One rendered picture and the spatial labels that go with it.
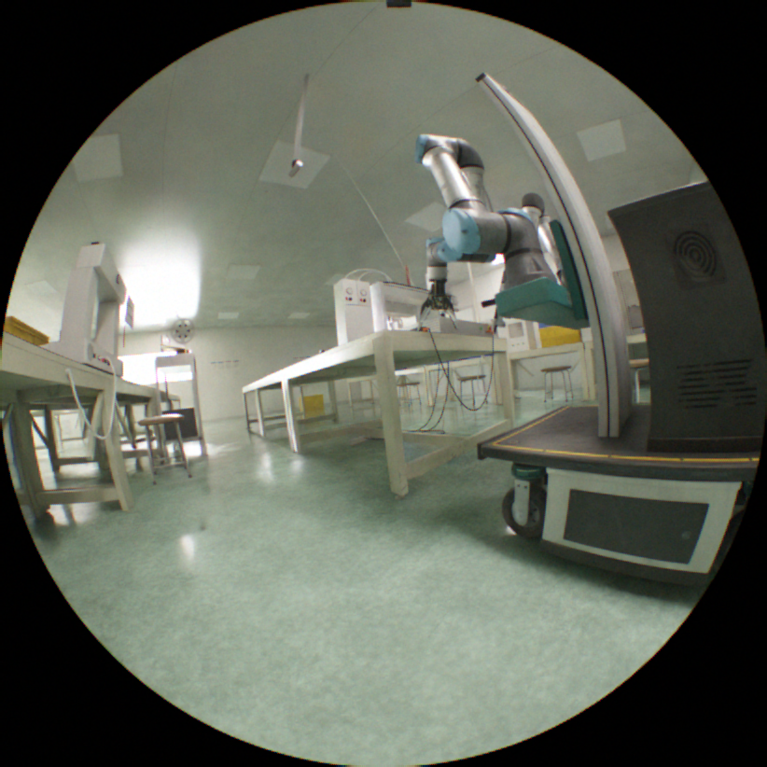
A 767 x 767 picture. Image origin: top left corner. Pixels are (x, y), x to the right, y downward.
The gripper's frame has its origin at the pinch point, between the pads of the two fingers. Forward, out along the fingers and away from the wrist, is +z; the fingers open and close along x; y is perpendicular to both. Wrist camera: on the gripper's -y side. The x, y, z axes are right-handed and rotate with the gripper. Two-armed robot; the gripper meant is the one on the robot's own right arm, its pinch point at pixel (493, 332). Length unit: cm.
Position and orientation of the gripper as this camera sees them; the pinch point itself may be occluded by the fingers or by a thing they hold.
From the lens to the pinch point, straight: 133.8
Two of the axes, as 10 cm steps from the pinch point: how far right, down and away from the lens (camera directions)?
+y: 8.5, 3.1, -4.2
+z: -2.3, 9.4, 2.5
